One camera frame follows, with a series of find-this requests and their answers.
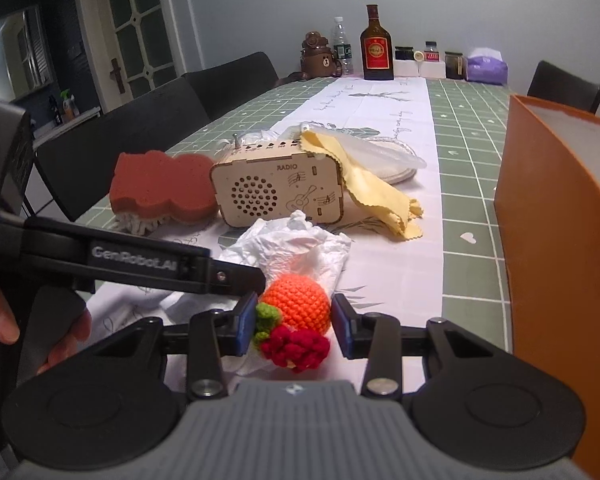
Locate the orange crochet fruit toy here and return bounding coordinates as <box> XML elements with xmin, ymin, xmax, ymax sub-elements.
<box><xmin>252</xmin><ymin>273</ymin><xmax>332</xmax><ymax>374</ymax></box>

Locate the white tissue paper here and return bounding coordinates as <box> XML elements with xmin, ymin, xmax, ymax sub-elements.
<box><xmin>220</xmin><ymin>211</ymin><xmax>352</xmax><ymax>380</ymax></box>

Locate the yellow cleaning cloth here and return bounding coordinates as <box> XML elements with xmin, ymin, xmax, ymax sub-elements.
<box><xmin>300</xmin><ymin>129</ymin><xmax>424</xmax><ymax>240</ymax></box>

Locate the red brown sponge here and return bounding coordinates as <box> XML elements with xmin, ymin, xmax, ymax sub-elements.
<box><xmin>109</xmin><ymin>151</ymin><xmax>218</xmax><ymax>235</ymax></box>

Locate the cream round fabric mat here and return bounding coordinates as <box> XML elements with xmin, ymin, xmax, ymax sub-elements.
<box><xmin>300</xmin><ymin>122</ymin><xmax>427</xmax><ymax>184</ymax></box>

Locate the orange cardboard box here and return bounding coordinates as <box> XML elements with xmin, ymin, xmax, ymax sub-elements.
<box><xmin>494</xmin><ymin>94</ymin><xmax>600</xmax><ymax>479</ymax></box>

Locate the clear plastic bundle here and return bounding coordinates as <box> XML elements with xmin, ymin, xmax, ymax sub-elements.
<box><xmin>213</xmin><ymin>126</ymin><xmax>300</xmax><ymax>155</ymax></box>

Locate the white deer print runner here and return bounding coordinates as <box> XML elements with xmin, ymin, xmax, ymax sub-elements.
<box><xmin>78</xmin><ymin>75</ymin><xmax>447</xmax><ymax>396</ymax></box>

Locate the white sideboard cabinet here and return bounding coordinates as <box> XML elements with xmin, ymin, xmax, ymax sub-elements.
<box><xmin>20</xmin><ymin>106</ymin><xmax>102</xmax><ymax>220</ymax></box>

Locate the wooden radio box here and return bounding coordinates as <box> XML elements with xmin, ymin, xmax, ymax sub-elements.
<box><xmin>210</xmin><ymin>140</ymin><xmax>343</xmax><ymax>228</ymax></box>

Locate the spray bottle on cabinet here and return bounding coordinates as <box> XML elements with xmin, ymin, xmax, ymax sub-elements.
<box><xmin>60</xmin><ymin>89</ymin><xmax>81</xmax><ymax>122</ymax></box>

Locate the black chair far left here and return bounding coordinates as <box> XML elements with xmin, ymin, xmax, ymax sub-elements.
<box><xmin>182</xmin><ymin>52</ymin><xmax>278</xmax><ymax>122</ymax></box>

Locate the glass panel door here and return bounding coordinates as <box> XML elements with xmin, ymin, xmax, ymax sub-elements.
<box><xmin>76</xmin><ymin>0</ymin><xmax>178</xmax><ymax>113</ymax></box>

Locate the white small box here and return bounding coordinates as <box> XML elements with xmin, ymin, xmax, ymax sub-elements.
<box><xmin>393</xmin><ymin>60</ymin><xmax>445</xmax><ymax>79</ymax></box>

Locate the brown bear figurine jar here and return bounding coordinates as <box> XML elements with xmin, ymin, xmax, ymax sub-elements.
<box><xmin>275</xmin><ymin>32</ymin><xmax>342</xmax><ymax>87</ymax></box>

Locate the dark glass jar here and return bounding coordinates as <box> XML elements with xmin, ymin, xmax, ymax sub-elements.
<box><xmin>444</xmin><ymin>51</ymin><xmax>466</xmax><ymax>80</ymax></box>

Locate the black lidded jar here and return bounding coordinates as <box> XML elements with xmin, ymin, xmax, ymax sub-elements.
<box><xmin>394</xmin><ymin>46</ymin><xmax>415</xmax><ymax>61</ymax></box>

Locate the small red label jar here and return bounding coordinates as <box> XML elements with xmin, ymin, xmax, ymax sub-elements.
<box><xmin>424</xmin><ymin>40</ymin><xmax>440</xmax><ymax>62</ymax></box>

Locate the clear plastic water bottle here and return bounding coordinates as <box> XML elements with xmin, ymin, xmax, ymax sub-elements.
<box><xmin>332</xmin><ymin>16</ymin><xmax>354</xmax><ymax>76</ymax></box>

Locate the purple tissue box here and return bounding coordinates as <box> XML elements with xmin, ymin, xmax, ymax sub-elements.
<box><xmin>466</xmin><ymin>47</ymin><xmax>508</xmax><ymax>86</ymax></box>

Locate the brown liquor bottle red label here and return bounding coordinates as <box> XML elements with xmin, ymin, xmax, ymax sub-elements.
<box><xmin>360</xmin><ymin>4</ymin><xmax>394</xmax><ymax>80</ymax></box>

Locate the black chair right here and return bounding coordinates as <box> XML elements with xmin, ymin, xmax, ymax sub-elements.
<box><xmin>527</xmin><ymin>61</ymin><xmax>600</xmax><ymax>114</ymax></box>

